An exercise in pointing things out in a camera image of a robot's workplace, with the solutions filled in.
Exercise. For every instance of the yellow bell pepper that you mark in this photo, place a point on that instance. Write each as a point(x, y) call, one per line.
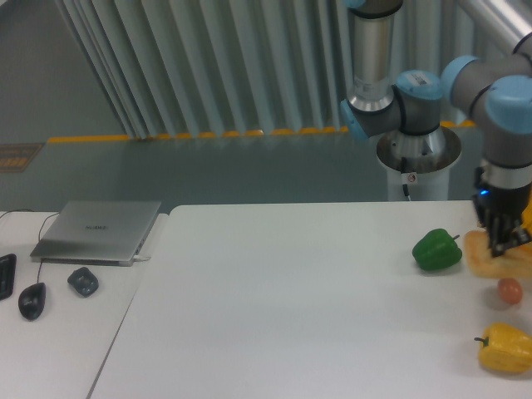
point(504, 348)

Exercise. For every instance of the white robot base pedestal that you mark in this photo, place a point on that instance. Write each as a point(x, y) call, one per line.
point(418, 167)

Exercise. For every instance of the green bell pepper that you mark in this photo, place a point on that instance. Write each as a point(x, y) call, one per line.
point(436, 251)

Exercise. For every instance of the black computer mouse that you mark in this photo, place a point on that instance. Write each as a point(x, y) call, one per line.
point(32, 300)

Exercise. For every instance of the brown egg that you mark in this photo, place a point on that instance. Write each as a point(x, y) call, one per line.
point(510, 291)

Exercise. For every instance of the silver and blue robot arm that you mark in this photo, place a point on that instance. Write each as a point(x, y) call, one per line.
point(405, 114)

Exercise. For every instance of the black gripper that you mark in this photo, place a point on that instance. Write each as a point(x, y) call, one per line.
point(499, 211)

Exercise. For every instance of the black keyboard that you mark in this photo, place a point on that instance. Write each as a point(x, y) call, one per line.
point(7, 275)

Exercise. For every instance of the silver closed laptop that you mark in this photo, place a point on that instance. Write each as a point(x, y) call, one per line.
point(107, 233)

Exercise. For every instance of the small black plastic tray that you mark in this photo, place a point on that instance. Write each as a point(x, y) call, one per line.
point(84, 282)

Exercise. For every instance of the white pleated curtain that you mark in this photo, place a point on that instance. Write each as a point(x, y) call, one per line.
point(195, 68)

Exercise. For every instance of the triangular golden puff pastry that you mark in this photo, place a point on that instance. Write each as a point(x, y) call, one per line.
point(514, 263)

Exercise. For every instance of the yellow plastic basket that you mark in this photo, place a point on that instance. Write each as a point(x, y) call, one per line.
point(527, 217)

